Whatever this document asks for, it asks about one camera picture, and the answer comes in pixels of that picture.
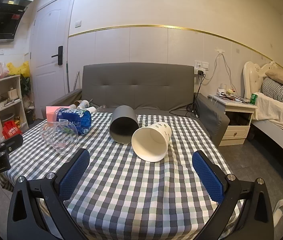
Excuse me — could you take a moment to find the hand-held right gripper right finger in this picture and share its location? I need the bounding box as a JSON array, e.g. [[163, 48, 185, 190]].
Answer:
[[192, 150, 274, 240]]

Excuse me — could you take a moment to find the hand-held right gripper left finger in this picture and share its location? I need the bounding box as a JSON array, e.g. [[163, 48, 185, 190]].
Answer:
[[7, 148, 90, 240]]

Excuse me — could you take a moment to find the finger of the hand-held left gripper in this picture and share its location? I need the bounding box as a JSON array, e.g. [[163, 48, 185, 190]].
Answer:
[[0, 134, 24, 154]]

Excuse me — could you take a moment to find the white paper cup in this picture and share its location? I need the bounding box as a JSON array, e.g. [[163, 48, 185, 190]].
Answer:
[[131, 121, 172, 163]]

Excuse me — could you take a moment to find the clear plastic cup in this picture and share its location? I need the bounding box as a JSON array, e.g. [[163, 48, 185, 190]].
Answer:
[[40, 120, 79, 155]]

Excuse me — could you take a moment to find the grey cup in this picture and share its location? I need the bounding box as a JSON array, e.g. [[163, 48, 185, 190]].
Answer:
[[109, 105, 140, 144]]

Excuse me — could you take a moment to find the red plastic bag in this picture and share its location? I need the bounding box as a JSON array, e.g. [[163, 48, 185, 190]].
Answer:
[[2, 120, 22, 138]]

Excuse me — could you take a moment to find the white shelf unit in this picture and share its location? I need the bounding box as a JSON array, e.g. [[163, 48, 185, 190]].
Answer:
[[0, 74, 30, 133]]

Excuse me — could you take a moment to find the pink box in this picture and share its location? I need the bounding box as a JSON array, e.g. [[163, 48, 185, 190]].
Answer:
[[46, 106, 62, 122]]

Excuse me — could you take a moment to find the checkered tablecloth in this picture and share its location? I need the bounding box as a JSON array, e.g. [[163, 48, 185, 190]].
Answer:
[[0, 111, 245, 240]]

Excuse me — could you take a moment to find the blue labelled plastic bottle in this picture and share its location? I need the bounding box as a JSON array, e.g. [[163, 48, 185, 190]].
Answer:
[[54, 107, 92, 136]]

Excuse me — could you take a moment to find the white nightstand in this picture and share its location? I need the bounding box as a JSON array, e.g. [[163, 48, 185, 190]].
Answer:
[[207, 94, 258, 147]]

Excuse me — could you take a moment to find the yellow plastic bag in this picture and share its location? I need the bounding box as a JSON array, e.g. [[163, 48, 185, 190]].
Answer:
[[6, 61, 31, 77]]

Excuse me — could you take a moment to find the white slipper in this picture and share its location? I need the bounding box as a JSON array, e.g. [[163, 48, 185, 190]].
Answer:
[[273, 199, 283, 222]]

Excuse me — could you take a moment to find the silver pole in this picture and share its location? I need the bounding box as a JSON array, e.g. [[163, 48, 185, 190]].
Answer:
[[72, 70, 79, 91]]

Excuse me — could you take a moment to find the beige blanket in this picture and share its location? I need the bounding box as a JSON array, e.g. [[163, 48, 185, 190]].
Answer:
[[252, 92, 283, 144]]

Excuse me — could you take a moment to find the checkered quilt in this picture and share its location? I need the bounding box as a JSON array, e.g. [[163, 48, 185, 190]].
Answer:
[[261, 77, 283, 116]]

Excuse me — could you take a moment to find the white bed headboard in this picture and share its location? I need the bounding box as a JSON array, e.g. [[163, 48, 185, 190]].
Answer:
[[243, 61, 280, 100]]

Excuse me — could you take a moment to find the black range hood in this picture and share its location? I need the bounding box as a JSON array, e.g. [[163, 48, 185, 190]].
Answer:
[[0, 2, 28, 43]]

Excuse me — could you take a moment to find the grey sofa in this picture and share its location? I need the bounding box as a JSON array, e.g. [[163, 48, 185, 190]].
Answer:
[[41, 63, 231, 148]]

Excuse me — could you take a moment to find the white door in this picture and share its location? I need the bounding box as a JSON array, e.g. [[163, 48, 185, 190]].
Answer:
[[29, 0, 77, 120]]

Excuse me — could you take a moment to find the grey bed frame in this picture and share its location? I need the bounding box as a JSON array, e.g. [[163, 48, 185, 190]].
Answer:
[[250, 119, 283, 168]]

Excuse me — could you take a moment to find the black charger cable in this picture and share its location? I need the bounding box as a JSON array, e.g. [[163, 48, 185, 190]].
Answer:
[[169, 70, 206, 118]]

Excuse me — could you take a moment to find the green mop handle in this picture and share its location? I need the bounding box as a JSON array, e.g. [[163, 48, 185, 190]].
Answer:
[[65, 62, 71, 93]]

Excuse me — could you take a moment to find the black door lock handle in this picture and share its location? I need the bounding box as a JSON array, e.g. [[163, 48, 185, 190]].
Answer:
[[51, 46, 64, 66]]

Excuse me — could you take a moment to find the white wall socket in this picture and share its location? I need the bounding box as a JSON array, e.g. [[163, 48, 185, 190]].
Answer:
[[194, 60, 210, 75]]

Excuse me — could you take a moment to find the white cable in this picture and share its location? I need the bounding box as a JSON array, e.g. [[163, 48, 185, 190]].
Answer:
[[203, 47, 237, 93]]

